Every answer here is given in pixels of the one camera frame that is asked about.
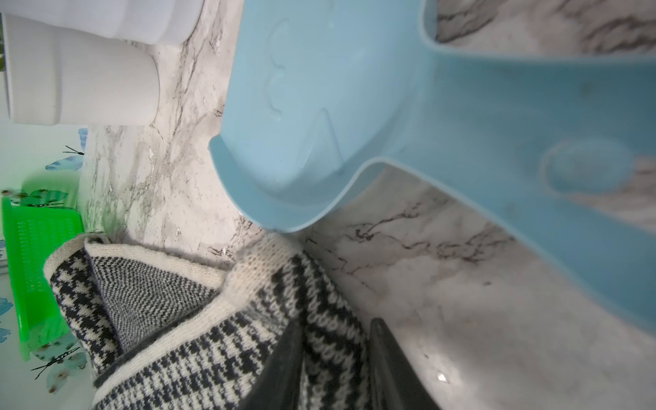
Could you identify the flowering plant in white pot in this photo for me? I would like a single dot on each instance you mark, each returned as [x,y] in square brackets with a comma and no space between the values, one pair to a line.
[144,21]

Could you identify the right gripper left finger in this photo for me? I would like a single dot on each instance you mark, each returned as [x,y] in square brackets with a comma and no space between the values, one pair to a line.
[278,386]

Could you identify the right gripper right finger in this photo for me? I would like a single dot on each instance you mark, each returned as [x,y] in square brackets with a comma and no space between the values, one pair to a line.
[395,384]

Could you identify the light blue plastic scoop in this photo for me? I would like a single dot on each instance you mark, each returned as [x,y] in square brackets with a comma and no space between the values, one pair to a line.
[324,94]

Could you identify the small succulent in white pot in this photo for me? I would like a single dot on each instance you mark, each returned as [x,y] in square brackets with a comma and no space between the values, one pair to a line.
[59,76]

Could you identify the black white patterned knit scarf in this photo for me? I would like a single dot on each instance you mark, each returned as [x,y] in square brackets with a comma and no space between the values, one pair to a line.
[163,332]

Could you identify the green plastic basket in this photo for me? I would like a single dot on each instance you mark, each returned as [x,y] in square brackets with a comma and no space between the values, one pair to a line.
[31,235]

